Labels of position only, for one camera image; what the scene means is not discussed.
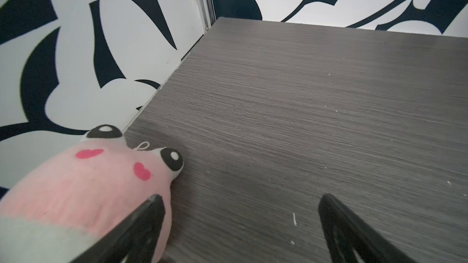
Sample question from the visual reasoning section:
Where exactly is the pink plush toy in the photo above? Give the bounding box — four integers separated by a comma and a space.
1, 124, 184, 263

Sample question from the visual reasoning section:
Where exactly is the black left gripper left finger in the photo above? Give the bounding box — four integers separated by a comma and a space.
73, 194, 165, 263

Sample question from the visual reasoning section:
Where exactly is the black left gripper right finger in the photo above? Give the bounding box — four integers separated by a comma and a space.
318, 194, 414, 263

